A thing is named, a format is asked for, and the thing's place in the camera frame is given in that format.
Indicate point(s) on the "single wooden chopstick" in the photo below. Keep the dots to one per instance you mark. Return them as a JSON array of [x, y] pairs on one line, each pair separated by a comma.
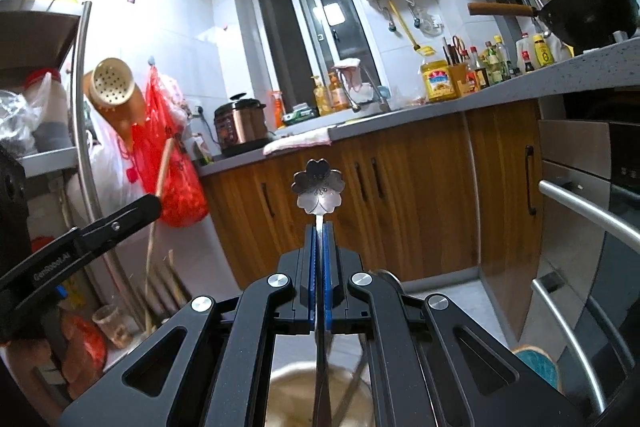
[[152, 257]]

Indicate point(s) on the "sliding glass window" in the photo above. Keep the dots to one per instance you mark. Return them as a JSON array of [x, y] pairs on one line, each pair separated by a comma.
[[290, 32]]

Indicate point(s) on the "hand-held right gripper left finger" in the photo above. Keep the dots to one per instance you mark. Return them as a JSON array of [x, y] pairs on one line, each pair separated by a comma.
[[312, 277]]

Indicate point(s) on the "wooden knife block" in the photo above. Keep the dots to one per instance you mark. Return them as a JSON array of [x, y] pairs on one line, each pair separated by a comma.
[[457, 74]]

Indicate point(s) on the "clear plastic cup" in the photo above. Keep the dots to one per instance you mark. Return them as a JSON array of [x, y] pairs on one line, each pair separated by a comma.
[[112, 324]]

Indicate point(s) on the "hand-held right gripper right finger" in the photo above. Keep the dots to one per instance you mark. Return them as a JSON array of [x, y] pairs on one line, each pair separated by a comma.
[[327, 277]]

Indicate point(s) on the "copper electric pressure cooker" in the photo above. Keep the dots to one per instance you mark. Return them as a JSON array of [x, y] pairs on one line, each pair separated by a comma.
[[242, 122]]

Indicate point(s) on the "white counter towel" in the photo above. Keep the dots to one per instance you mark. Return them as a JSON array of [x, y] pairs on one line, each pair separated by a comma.
[[297, 141]]

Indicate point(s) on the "printed quilted table mat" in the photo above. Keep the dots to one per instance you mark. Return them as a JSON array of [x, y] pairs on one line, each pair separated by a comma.
[[537, 364]]

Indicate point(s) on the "yellow dish soap bottle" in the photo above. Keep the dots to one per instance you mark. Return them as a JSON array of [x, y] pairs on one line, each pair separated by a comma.
[[321, 99]]

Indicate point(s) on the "steel built-in oven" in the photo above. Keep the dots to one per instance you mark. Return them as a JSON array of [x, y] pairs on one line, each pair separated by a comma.
[[575, 147]]

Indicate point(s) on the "hanging red plastic bag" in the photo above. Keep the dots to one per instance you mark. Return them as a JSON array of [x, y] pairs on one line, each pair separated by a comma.
[[180, 192]]

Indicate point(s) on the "flower-shaped steel spoon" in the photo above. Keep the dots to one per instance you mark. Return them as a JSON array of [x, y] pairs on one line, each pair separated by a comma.
[[316, 187]]

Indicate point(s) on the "crumpled red plastic bag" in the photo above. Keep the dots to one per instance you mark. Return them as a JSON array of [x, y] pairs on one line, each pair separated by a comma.
[[85, 342]]

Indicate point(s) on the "steel kitchen faucet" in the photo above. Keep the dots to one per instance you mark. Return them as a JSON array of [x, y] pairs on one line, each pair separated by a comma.
[[382, 99]]

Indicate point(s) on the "yellow cooking oil bottle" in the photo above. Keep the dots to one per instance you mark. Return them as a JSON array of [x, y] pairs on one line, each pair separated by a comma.
[[440, 82]]

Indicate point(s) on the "green flat box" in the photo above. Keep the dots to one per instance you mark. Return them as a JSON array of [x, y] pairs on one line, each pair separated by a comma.
[[300, 114]]

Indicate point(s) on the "row of sauce bottles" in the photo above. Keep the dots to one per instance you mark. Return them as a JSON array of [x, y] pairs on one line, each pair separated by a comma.
[[500, 62]]

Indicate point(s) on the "perforated wooden ladle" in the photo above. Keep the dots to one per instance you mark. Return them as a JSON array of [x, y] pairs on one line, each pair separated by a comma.
[[112, 84]]

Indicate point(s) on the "pink white rag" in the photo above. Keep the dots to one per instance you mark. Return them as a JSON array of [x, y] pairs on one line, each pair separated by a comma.
[[352, 74]]

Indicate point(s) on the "floral ceramic utensil holder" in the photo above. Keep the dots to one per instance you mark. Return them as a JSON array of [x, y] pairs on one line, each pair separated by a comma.
[[292, 392]]

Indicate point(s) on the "grey kitchen countertop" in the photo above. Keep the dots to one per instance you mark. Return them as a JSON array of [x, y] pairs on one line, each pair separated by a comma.
[[500, 99]]

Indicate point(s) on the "wooden kitchen cabinet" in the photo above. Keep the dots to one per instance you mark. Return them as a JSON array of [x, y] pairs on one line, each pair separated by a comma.
[[425, 187]]

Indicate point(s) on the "orange liquid bottle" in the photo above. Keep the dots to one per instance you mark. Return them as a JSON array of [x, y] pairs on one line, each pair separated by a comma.
[[338, 94]]

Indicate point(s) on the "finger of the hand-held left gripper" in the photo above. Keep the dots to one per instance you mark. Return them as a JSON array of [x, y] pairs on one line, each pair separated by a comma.
[[135, 212], [115, 239]]

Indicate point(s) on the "orange spray bottle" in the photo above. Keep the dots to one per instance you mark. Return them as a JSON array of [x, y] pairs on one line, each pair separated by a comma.
[[277, 109]]

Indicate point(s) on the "metal shelf rack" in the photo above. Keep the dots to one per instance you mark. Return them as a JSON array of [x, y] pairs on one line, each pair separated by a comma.
[[82, 57]]

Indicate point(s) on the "white plastic bag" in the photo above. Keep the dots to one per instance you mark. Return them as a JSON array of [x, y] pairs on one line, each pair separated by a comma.
[[107, 167]]

